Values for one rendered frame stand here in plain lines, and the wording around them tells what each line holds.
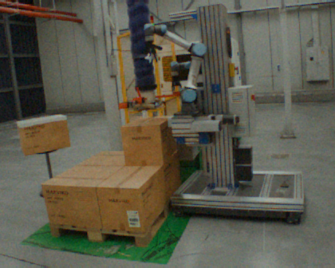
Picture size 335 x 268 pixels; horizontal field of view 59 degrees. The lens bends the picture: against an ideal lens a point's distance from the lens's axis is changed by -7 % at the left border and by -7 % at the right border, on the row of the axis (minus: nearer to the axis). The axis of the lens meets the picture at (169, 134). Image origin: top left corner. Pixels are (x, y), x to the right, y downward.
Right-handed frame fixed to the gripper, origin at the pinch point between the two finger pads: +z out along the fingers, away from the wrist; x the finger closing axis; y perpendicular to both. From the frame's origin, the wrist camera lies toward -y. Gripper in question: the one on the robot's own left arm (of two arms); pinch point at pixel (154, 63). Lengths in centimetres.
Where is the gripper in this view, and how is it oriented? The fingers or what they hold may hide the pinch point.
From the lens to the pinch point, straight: 283.2
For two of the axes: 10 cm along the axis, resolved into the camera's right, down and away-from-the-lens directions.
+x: -3.8, 2.2, -9.0
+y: -9.2, 0.1, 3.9
